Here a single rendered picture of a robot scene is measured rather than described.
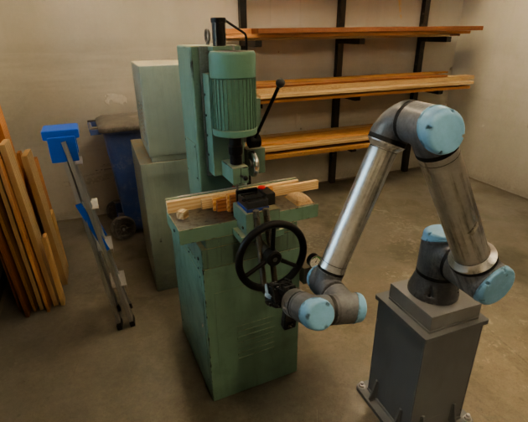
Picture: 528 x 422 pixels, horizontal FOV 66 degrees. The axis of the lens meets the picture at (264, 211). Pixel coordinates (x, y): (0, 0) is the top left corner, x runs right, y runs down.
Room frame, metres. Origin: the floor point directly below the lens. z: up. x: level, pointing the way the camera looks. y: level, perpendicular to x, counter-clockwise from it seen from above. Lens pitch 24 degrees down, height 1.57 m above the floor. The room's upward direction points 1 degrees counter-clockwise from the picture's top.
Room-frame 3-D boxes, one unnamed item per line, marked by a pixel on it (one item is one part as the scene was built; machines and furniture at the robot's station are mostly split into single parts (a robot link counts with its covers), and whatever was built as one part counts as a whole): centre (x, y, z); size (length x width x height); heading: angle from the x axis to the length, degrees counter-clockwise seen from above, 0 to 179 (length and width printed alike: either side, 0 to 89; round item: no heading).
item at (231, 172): (1.64, 0.12, 1.03); 0.14 x 0.07 x 0.09; 24
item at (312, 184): (1.67, 0.00, 0.92); 0.55 x 0.02 x 0.04; 114
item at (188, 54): (1.89, 0.23, 1.16); 0.22 x 0.22 x 0.72; 24
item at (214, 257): (1.74, 0.16, 0.76); 0.57 x 0.45 x 0.09; 24
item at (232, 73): (1.62, 0.11, 1.35); 0.18 x 0.18 x 0.31
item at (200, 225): (1.53, 0.07, 0.87); 0.61 x 0.30 x 0.06; 114
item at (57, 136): (1.99, 0.92, 0.58); 0.27 x 0.25 x 1.16; 113
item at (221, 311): (1.73, 0.16, 0.36); 0.58 x 0.45 x 0.71; 24
